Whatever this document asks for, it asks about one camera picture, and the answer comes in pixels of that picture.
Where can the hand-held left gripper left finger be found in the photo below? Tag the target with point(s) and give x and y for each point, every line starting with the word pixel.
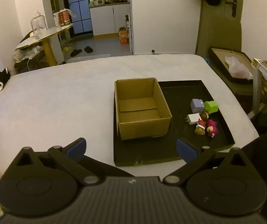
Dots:
pixel 77 148

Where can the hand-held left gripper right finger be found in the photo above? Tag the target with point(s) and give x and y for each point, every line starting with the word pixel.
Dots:
pixel 186 151

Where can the black shallow tray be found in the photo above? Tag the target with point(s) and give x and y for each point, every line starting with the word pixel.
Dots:
pixel 161 149

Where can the brown cardboard box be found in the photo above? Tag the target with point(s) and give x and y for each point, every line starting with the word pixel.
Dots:
pixel 142 127

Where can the green plastic cube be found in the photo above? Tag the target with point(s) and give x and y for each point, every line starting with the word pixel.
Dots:
pixel 211 106

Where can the red and white toy figure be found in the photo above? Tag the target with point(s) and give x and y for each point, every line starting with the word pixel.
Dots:
pixel 201 122

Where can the white charger plug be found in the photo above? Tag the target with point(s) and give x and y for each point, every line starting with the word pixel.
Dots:
pixel 193 119

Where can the magenta toy figure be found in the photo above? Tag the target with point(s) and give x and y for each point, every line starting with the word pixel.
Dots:
pixel 211 126

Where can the brown toy figure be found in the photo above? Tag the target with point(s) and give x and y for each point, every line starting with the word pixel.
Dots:
pixel 205 116

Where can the purple plastic cube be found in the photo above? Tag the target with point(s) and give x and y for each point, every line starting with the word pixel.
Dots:
pixel 197 105

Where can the black slipper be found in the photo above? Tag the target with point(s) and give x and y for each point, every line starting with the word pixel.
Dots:
pixel 76 52
pixel 88 49

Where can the black box with brown lining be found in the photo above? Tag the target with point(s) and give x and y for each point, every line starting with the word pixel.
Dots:
pixel 219 60

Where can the white plastic bag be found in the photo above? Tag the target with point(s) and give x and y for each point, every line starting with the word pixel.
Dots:
pixel 237 66

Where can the yellow slipper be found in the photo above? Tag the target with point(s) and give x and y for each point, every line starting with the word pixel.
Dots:
pixel 66 49

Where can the grey side shelf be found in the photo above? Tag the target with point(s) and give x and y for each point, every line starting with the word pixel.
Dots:
pixel 259 79

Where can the round yellow-legged table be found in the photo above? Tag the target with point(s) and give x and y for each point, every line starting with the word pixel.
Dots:
pixel 46 49

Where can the clutter under round table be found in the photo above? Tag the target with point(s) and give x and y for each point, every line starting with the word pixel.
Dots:
pixel 27 56

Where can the orange cardboard box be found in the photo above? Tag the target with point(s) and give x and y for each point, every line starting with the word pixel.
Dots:
pixel 123 36

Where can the olive green door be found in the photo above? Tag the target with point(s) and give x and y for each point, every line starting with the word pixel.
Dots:
pixel 217 32

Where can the clear glass jar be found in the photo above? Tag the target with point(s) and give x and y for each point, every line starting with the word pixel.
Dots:
pixel 38 24

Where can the red tin can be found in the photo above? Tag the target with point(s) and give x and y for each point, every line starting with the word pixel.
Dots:
pixel 64 18

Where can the white kitchen cabinet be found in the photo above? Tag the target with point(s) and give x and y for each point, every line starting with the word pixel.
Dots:
pixel 105 19

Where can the dark bottle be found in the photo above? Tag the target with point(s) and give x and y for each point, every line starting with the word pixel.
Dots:
pixel 127 22

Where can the blue panelled door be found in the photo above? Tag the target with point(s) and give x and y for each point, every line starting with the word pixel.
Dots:
pixel 78 4

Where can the rice cooker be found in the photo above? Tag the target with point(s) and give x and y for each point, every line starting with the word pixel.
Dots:
pixel 98 1

